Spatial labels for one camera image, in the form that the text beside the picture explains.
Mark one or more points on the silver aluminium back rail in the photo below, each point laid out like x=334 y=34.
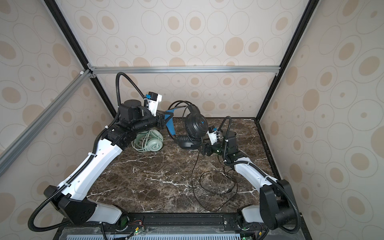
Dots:
x=186 y=70

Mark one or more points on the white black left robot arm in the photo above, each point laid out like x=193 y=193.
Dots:
x=70 y=196

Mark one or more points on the black vertical frame post left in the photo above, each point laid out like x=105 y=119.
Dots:
x=63 y=25

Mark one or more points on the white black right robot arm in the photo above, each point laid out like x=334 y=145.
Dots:
x=277 y=208

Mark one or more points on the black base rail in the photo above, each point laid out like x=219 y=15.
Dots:
x=181 y=226

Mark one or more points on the silver aluminium left rail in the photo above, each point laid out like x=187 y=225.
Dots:
x=25 y=138

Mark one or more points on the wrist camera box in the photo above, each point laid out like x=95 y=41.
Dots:
x=213 y=134
x=153 y=100

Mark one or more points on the black vertical frame post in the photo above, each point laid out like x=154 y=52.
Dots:
x=63 y=25
x=302 y=25

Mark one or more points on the black vertical frame post right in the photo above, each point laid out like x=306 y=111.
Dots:
x=302 y=25

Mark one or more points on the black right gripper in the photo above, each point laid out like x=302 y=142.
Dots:
x=207 y=146

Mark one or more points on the mint green headphones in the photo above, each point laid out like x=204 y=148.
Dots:
x=148 y=141

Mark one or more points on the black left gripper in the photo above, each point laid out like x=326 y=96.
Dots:
x=161 y=119

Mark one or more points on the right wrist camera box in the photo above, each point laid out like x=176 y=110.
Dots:
x=213 y=134

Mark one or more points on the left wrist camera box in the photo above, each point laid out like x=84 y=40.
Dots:
x=153 y=100

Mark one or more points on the silver aluminium rail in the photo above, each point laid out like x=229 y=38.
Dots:
x=186 y=70
x=25 y=138

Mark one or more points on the black blue headphones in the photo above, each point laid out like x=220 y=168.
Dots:
x=195 y=125

